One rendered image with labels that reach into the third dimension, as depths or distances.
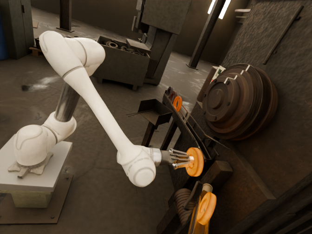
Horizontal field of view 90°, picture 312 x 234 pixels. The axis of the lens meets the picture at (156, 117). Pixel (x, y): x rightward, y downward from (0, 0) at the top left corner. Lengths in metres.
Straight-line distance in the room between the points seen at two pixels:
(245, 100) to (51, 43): 0.91
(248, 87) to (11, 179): 1.41
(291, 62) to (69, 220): 1.74
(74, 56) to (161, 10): 2.78
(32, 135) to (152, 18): 2.82
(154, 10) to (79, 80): 2.78
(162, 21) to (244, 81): 2.66
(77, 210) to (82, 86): 1.08
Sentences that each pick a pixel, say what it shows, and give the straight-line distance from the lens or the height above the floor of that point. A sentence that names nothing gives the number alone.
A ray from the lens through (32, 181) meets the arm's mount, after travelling 1.24.
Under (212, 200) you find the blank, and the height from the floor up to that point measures 0.78.
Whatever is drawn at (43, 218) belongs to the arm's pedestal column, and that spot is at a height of 0.02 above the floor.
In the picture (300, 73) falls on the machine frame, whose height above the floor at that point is 1.40.
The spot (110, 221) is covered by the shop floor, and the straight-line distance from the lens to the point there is 1.53.
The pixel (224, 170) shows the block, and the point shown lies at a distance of 1.05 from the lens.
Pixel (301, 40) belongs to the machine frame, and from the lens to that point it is 1.12.
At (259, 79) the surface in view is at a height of 1.31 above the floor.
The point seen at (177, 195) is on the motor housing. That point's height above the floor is 0.49.
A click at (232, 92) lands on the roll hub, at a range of 0.93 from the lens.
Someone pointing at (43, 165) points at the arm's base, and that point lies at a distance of 1.27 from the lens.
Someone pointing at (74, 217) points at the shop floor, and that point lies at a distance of 1.53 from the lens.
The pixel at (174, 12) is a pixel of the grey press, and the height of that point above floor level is 1.60.
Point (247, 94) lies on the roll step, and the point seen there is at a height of 1.23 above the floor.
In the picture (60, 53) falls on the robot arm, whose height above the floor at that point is 1.18.
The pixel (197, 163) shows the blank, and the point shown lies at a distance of 0.86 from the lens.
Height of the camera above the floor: 1.40
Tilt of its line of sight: 31 degrees down
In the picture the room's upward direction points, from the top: 20 degrees clockwise
